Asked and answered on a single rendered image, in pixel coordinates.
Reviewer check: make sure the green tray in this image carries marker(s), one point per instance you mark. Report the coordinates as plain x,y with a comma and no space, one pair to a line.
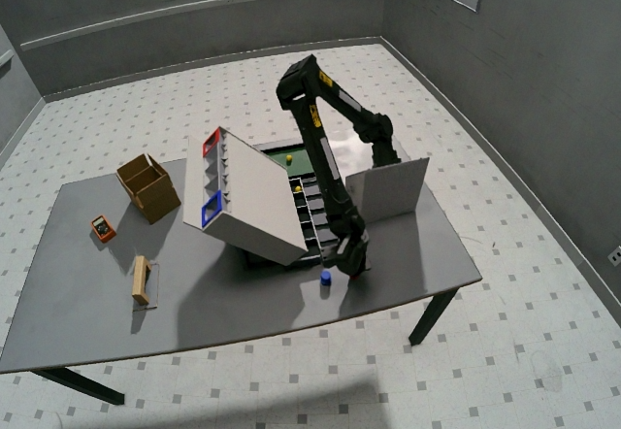
299,164

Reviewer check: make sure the orange pocket multimeter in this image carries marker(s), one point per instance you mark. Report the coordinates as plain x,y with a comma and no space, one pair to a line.
102,228

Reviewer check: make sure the red square band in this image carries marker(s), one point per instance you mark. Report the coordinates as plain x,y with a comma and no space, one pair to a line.
217,139

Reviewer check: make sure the blue square band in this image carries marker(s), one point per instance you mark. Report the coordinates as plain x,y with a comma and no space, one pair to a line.
219,208

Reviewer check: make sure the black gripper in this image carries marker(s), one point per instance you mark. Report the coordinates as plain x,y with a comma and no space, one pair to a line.
365,265

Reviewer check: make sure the brown cardboard box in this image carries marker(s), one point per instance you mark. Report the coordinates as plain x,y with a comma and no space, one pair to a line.
155,194

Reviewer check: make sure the blue round cap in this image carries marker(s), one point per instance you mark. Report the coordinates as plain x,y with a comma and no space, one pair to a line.
325,278

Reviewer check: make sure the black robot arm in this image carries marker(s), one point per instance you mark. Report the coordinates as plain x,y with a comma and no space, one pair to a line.
341,215

